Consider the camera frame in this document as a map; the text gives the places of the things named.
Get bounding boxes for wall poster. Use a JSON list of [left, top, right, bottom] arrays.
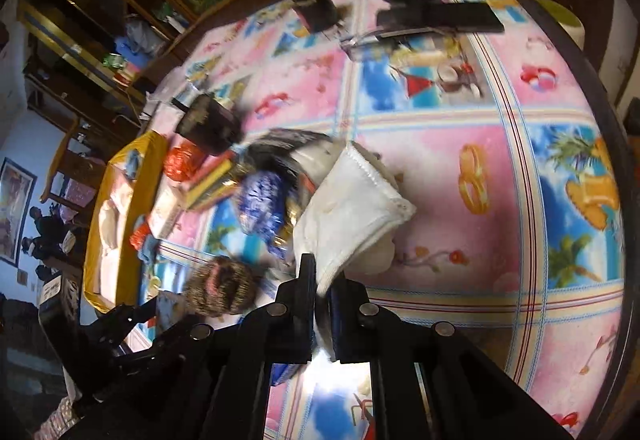
[[0, 157, 38, 268]]

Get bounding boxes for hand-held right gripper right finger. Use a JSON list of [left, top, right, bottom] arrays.
[[330, 276, 573, 440]]

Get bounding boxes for grey bag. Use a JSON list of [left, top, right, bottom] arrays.
[[125, 15, 166, 46]]

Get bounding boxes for white cloth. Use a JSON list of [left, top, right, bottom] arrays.
[[292, 140, 418, 296]]

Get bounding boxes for red plastic bag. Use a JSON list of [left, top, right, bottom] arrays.
[[165, 143, 206, 181]]

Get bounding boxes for green stool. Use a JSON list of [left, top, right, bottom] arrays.
[[532, 0, 586, 51]]

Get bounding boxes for gold box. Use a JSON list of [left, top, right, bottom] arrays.
[[82, 130, 168, 313]]

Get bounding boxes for brown knit glove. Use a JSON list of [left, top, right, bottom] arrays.
[[182, 255, 256, 318]]

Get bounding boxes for blue printed packet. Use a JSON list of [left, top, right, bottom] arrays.
[[237, 170, 293, 256]]

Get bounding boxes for small red bag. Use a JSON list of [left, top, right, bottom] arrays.
[[129, 220, 153, 251]]

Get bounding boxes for white papers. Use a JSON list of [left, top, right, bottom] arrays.
[[145, 85, 186, 116]]

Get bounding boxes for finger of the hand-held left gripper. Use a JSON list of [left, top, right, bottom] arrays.
[[117, 317, 196, 373], [95, 303, 160, 342]]

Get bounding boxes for black pot with handle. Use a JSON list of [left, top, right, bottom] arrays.
[[172, 93, 243, 156]]

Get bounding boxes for wooden chair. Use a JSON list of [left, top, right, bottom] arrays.
[[42, 115, 108, 216]]

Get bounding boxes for red yellow black paper packet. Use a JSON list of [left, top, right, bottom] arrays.
[[185, 155, 241, 211]]

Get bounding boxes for blue cloth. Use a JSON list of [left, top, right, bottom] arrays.
[[122, 150, 143, 178], [137, 240, 161, 266]]

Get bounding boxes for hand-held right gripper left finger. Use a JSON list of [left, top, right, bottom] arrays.
[[115, 253, 318, 440]]

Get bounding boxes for small black box pink label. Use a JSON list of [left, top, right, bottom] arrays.
[[280, 0, 341, 34]]

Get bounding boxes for blue bag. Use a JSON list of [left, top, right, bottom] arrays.
[[112, 35, 151, 66]]

